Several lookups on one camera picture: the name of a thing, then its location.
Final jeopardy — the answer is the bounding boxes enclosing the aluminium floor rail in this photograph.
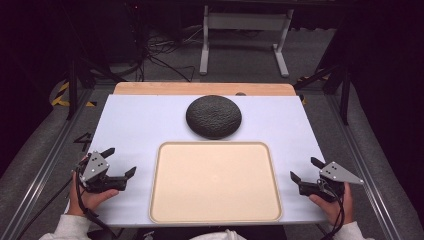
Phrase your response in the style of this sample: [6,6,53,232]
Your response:
[0,88,96,240]
[324,94,403,240]

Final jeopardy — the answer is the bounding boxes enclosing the white metal stand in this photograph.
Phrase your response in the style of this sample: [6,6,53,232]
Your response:
[198,4,295,79]

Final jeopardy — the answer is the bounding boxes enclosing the black floor cables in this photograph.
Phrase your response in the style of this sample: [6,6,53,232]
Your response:
[136,26,201,83]

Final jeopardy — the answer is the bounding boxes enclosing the person's right hand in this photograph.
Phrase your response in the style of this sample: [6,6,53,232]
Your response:
[308,182,355,226]

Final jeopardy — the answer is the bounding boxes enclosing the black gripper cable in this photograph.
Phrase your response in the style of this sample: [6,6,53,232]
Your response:
[74,165,118,238]
[318,179,346,240]

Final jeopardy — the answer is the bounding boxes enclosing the dark grey round textured plate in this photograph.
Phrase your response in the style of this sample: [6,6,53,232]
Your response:
[185,94,243,141]

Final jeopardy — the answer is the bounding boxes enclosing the white table board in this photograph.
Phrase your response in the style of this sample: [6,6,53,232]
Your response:
[64,94,330,228]

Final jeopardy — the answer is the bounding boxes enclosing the black metal stand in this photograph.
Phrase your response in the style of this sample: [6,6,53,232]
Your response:
[293,61,351,126]
[64,56,128,122]

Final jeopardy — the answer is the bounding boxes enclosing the person's left hand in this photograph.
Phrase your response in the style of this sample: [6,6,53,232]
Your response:
[67,181,120,218]

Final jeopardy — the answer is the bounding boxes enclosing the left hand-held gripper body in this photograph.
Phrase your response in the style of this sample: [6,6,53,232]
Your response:
[77,151,129,195]

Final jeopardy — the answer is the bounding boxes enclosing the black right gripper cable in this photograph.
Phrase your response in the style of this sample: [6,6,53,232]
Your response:
[318,179,346,240]

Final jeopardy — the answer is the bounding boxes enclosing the wooden table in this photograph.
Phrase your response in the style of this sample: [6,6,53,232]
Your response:
[113,81,298,97]

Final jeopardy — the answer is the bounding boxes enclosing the beige rectangular tray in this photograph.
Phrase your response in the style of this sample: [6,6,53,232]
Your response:
[148,141,284,225]

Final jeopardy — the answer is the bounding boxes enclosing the yellow black floor tape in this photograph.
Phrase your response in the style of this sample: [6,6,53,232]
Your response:
[50,81,98,108]

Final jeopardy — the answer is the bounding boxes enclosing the person's white clothing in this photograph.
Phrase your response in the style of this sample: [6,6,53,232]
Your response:
[189,228,248,240]

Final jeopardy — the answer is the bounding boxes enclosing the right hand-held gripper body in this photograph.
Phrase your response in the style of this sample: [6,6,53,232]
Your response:
[298,161,365,203]

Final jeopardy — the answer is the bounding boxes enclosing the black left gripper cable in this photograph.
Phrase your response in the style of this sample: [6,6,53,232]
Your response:
[74,165,118,238]

